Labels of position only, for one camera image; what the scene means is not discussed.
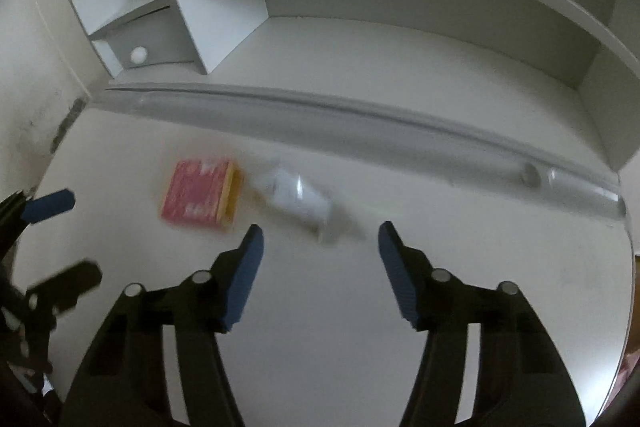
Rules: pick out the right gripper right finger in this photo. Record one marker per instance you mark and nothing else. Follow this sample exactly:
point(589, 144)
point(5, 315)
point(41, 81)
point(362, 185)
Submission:
point(522, 379)

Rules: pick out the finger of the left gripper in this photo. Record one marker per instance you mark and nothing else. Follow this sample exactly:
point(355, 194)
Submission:
point(21, 207)
point(38, 308)

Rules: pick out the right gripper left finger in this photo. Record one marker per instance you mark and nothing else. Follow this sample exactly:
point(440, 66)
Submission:
point(122, 381)

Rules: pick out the red and white package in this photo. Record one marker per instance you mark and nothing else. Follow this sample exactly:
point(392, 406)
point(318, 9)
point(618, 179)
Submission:
point(293, 196)

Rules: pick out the grey drawer with white knob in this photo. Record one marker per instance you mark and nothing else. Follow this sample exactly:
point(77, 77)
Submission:
point(156, 38)

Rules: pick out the grey desk rail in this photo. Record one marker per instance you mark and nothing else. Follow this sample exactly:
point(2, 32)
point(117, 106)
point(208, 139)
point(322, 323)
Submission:
point(380, 134)

